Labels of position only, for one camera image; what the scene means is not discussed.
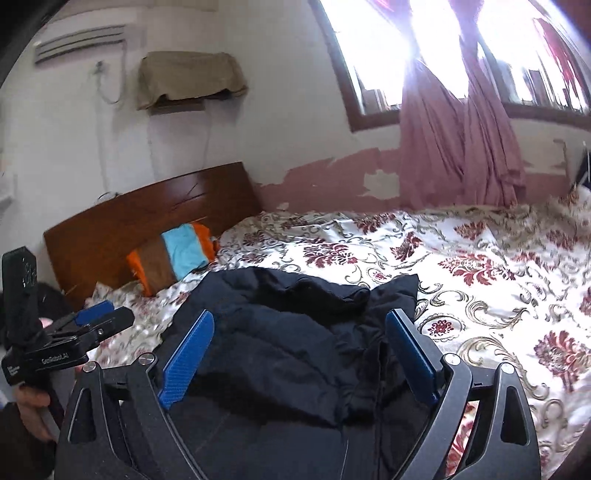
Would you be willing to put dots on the person's left hand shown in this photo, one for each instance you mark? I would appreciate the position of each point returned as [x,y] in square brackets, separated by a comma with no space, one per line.
[32,410]

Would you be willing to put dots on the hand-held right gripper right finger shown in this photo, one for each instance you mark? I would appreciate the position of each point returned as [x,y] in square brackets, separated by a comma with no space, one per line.
[413,355]

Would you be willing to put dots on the orange brown cyan pillow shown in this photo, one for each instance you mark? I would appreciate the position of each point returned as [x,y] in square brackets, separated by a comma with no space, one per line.
[180,249]

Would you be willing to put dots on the cloth-covered wall shelf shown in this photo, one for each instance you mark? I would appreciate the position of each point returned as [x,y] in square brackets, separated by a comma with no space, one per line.
[189,74]

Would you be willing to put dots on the pink curtain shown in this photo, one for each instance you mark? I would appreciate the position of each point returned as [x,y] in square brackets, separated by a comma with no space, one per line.
[429,138]
[489,152]

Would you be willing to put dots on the small wooden wall shelf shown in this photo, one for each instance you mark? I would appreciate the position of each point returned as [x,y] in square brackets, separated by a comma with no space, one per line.
[175,107]

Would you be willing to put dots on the brown framed window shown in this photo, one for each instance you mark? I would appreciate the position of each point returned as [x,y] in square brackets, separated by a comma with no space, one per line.
[351,101]

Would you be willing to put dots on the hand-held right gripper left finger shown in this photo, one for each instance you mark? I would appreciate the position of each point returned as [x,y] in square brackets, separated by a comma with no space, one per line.
[189,355]

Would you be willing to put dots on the dark navy jacket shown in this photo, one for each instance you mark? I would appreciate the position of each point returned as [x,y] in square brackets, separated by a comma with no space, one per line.
[286,350]

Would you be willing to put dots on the floral bed quilt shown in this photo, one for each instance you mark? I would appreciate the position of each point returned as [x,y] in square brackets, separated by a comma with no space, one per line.
[461,277]

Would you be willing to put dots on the wooden headboard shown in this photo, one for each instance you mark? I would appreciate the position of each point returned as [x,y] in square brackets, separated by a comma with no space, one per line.
[115,217]

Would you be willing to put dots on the white air conditioner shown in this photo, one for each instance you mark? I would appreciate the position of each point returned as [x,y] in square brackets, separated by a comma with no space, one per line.
[78,44]

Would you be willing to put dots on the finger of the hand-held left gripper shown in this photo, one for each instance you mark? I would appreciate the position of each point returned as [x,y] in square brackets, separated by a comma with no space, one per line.
[113,321]
[94,311]

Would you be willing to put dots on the person's left forearm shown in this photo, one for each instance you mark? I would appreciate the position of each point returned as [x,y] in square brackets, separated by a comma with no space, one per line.
[18,452]

